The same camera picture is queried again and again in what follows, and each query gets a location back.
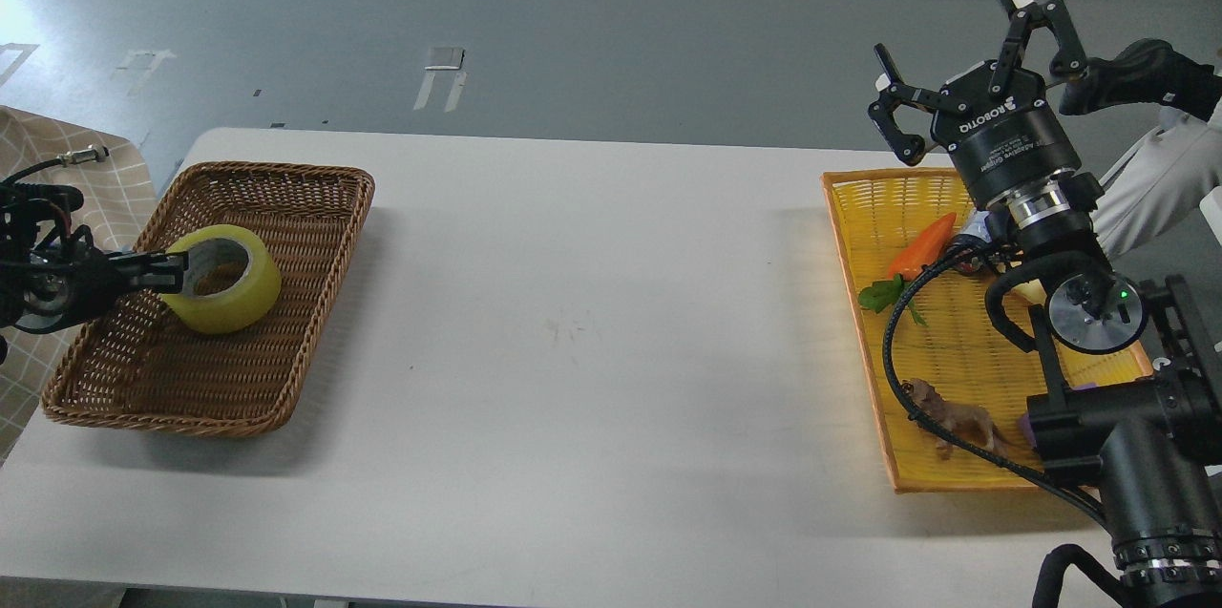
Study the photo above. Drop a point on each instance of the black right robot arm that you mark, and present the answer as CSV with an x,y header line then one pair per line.
x,y
1129,422

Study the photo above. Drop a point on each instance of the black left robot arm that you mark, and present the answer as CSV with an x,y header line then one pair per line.
x,y
37,216

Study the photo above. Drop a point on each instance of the brown wicker basket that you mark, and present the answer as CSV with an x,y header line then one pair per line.
x,y
142,368

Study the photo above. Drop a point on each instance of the purple foam block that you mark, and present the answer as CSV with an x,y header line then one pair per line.
x,y
1024,421

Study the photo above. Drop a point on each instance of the black shoe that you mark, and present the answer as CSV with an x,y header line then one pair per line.
x,y
1147,71

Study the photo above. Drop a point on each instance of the toy croissant bread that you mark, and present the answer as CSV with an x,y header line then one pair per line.
x,y
1031,292

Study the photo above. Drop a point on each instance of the small drink can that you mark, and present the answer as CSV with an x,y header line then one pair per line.
x,y
980,235

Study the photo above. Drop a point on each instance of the yellow plastic basket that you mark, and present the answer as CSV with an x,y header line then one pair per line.
x,y
954,347

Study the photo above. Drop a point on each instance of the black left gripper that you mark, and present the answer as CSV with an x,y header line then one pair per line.
x,y
41,296

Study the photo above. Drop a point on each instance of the beige checkered cloth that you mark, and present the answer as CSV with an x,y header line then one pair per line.
x,y
118,200

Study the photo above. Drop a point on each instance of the grey trouser leg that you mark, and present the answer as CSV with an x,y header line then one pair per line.
x,y
1159,180

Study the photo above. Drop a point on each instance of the yellow tape roll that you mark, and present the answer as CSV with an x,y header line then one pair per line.
x,y
230,280

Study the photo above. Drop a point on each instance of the brown toy lion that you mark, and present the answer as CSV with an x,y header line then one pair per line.
x,y
956,417

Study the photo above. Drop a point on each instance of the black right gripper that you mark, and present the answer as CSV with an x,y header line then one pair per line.
x,y
1012,150

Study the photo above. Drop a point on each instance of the orange toy carrot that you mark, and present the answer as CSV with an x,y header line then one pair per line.
x,y
907,265

